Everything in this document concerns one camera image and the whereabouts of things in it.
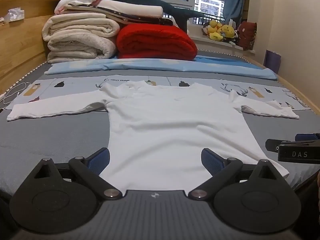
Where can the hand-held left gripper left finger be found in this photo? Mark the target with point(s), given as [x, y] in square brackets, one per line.
[100, 157]

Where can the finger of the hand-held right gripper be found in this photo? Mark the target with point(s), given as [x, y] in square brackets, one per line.
[272, 145]
[307, 137]

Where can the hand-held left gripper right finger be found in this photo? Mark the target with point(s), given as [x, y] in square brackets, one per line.
[210, 160]

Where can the white long-sleeve shirt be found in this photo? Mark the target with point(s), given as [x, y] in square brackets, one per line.
[175, 120]

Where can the grey printed bed sheet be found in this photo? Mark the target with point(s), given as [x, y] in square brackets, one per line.
[62, 135]

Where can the purple box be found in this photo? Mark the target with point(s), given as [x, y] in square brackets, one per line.
[273, 61]

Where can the light blue sheet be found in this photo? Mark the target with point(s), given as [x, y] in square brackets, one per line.
[155, 66]

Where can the dark red cushion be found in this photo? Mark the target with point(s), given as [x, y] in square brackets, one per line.
[247, 35]

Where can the white windowsill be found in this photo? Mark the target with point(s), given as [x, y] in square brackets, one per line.
[212, 43]

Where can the yellow plush toy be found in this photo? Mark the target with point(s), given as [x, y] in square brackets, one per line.
[228, 31]
[215, 28]

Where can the red folded blanket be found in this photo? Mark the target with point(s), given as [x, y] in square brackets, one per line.
[155, 40]

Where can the white folded sheet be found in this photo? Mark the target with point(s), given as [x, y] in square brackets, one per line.
[135, 8]

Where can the white tissue pack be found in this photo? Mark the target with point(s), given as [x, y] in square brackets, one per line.
[15, 14]

